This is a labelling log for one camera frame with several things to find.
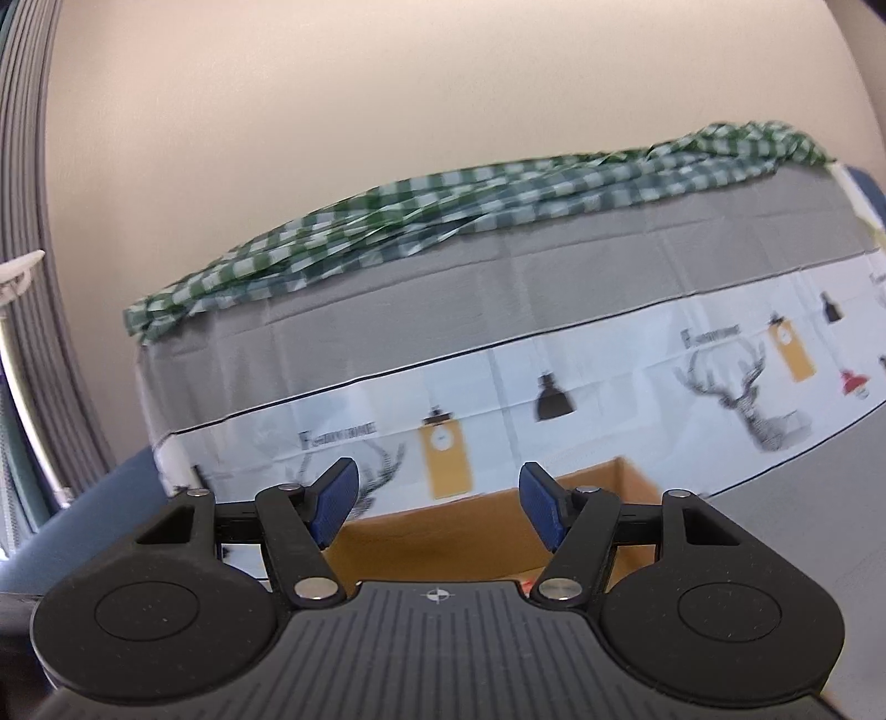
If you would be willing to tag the metal pole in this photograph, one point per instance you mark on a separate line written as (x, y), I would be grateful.
(28, 408)

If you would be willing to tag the green checked cloth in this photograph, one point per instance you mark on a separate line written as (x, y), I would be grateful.
(450, 208)

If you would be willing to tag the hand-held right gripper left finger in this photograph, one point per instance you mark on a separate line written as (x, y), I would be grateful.
(336, 502)

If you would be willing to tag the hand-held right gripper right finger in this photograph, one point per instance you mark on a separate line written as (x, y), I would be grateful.
(543, 505)

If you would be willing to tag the brown cardboard box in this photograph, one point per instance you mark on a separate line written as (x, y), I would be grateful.
(471, 533)

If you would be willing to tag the blue fabric cushion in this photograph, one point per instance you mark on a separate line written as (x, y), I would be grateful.
(83, 498)

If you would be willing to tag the deer print tablecloth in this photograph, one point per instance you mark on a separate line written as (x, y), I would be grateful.
(554, 291)

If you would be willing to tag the grey pleated curtain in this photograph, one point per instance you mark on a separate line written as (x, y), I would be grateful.
(41, 173)

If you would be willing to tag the white plastic bracket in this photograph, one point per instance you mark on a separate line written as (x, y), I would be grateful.
(17, 273)

